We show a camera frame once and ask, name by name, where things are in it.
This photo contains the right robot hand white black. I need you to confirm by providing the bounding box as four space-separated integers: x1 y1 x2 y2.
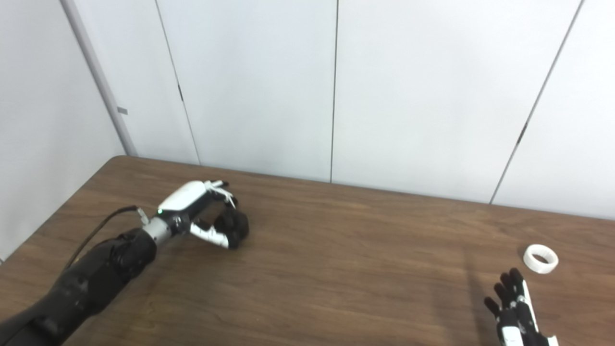
484 268 560 346

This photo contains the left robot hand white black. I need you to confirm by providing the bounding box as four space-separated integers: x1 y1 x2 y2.
158 180 238 249

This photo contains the white plastic ring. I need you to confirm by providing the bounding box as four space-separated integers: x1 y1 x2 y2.
523 244 559 274

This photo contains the round black plastic part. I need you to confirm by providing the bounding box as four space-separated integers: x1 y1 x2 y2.
211 207 250 248

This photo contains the gray wall corner post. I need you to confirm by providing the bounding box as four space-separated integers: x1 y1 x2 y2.
60 0 138 157

